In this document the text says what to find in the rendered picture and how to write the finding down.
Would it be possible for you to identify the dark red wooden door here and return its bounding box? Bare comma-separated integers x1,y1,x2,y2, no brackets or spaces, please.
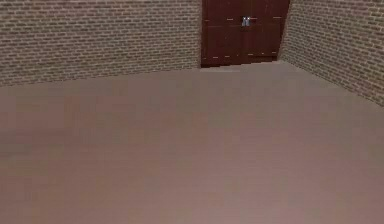
200,0,291,69

